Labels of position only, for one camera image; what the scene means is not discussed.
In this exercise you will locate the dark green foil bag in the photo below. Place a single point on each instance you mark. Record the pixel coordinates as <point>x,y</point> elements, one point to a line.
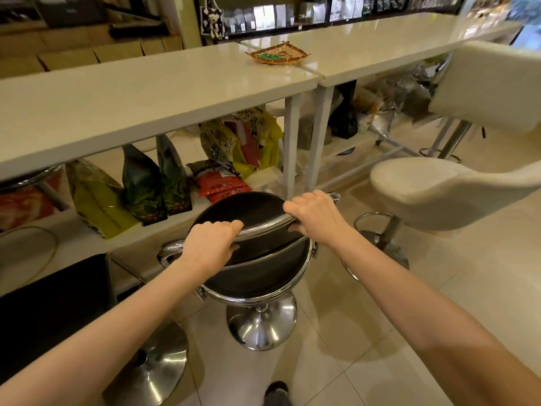
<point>141,185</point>
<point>173,177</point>

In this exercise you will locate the white bar stool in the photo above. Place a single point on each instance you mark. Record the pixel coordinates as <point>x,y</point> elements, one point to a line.
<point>490,84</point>
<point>443,192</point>

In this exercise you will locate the stack of red packets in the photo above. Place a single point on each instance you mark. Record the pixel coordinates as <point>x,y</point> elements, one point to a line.
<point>219,183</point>

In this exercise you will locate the red plastic bag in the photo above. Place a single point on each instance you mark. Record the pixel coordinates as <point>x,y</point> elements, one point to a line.
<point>25,205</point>

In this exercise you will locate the yellow patterned bag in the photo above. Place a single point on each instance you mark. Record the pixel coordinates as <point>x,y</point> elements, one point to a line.
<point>243,139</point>

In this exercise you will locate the person's right thumb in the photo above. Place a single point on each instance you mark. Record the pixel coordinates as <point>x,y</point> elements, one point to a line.
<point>299,228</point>

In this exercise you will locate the black chrome bar stool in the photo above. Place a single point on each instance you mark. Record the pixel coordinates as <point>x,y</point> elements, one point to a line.
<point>262,266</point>
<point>50,304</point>

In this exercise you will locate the person's right forearm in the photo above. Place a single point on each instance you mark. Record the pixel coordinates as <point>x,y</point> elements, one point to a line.
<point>422,321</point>

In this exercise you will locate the person's right hand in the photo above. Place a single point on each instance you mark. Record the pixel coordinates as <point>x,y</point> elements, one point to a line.
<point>319,217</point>

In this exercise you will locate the black plastic bag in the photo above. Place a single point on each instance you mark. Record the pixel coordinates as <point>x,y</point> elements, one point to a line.
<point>343,116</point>

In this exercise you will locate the yellow-green foil bag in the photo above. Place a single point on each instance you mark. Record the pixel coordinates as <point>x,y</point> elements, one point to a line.
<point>99,202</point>

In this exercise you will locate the woven tray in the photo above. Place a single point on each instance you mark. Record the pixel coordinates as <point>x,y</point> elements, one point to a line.
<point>279,54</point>

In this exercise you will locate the person's left hand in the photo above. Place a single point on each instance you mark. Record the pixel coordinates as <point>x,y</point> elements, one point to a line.
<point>207,245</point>

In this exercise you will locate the person's left forearm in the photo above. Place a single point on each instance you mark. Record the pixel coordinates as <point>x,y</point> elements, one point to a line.
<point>105,334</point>

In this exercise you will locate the hanging teddy bear pouch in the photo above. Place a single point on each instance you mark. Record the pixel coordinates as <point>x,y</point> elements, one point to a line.
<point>213,21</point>

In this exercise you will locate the row of shelf packets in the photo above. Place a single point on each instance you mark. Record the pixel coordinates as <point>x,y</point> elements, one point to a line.
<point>296,12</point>

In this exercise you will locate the row of cardboard boxes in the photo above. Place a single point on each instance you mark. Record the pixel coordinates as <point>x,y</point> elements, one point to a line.
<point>84,54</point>

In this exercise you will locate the person's left fingers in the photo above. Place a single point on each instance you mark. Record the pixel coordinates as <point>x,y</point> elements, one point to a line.
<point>224,227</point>

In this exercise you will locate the person's dark shoe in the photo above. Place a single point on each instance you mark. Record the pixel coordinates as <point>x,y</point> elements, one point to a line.
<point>277,395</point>

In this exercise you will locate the pile of silver foil bags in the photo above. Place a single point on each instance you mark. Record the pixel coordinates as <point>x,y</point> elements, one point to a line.
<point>393,101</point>

